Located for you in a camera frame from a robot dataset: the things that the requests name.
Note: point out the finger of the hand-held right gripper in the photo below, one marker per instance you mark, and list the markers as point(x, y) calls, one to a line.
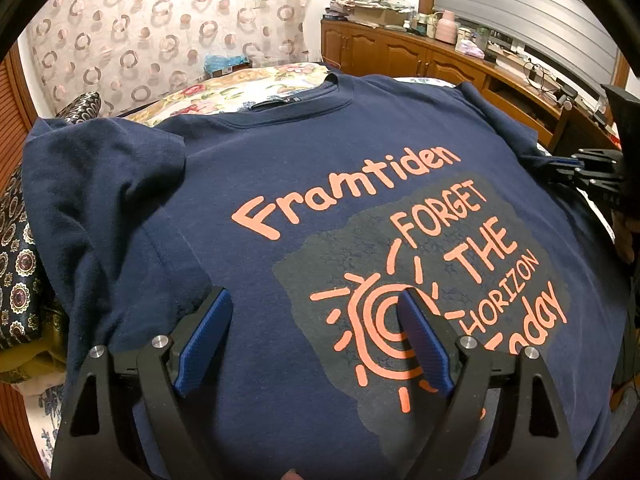
point(565, 177)
point(567, 161)

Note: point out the person's right hand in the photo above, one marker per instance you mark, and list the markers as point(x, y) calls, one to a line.
point(629, 242)

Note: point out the blue floral white pillow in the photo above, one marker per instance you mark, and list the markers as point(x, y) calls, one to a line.
point(47, 410)

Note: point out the cardboard box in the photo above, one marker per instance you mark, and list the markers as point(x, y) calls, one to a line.
point(380, 16)

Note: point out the grey window blind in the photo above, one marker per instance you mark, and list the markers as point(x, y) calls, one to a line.
point(525, 10)

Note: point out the wooden louvered wardrobe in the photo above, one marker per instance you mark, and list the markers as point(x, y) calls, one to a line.
point(12, 125)

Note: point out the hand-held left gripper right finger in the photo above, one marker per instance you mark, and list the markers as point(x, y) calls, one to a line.
point(425, 342)

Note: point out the pink bottle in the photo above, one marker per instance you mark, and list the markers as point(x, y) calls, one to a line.
point(445, 27)

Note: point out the purple soft item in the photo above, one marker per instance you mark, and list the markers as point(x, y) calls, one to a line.
point(470, 49)

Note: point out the navy printed t-shirt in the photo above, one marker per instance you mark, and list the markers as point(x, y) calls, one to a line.
point(300, 170)

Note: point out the yellow cloth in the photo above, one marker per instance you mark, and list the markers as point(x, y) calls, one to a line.
point(30, 362)

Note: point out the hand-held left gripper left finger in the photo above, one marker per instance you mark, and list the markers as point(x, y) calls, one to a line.
point(200, 342)

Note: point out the rose floral blanket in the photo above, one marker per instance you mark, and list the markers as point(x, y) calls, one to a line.
point(210, 97)

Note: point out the wooden cabinet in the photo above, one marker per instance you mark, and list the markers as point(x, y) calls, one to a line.
point(390, 50)

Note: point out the circle patterned curtain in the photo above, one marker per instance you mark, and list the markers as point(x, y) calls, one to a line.
point(150, 20)

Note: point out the dark medallion patterned cushion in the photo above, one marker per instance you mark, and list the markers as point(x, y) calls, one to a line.
point(20, 280)

